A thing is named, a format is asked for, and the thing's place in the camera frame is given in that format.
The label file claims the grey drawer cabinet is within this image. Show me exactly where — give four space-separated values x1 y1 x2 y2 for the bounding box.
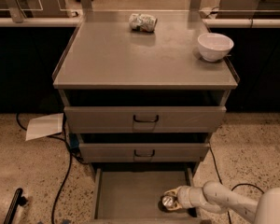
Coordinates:
51 10 241 224

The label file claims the white paper sheet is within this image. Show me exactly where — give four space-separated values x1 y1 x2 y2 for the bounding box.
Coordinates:
26 113 63 141

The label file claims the grey middle drawer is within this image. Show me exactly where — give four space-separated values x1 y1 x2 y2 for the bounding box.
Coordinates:
79 143 209 162

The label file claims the white bowl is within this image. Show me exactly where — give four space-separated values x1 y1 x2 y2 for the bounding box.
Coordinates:
198 33 234 62

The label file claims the crushed white green can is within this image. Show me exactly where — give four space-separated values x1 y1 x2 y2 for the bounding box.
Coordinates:
129 13 158 33

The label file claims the blue power adapter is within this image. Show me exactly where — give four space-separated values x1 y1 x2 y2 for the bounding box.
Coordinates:
69 133 79 149

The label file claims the silver redbull can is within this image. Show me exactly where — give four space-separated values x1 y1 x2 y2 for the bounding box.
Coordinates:
161 196 175 208

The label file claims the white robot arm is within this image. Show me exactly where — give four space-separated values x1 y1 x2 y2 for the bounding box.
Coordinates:
161 181 280 224

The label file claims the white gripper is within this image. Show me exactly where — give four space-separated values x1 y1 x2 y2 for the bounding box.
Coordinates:
163 186 205 211

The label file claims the black cable left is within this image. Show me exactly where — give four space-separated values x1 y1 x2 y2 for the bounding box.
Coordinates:
16 112 89 224

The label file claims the black bar tool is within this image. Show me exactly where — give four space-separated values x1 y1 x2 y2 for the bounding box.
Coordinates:
4 188 28 224

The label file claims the black cable right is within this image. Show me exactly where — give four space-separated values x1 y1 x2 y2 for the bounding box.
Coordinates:
208 145 265 224

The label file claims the grey top drawer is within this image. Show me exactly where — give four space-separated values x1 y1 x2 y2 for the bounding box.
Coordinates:
64 106 226 133

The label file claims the black cable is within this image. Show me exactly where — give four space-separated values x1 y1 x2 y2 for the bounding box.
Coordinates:
16 112 89 224
208 145 265 224

